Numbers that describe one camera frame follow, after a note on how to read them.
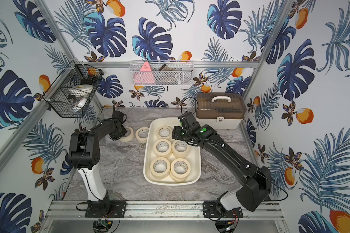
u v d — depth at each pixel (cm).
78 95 91
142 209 76
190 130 57
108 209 69
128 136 100
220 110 95
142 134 104
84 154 54
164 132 104
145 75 90
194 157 90
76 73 92
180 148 95
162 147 97
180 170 87
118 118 83
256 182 40
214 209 75
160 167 89
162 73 92
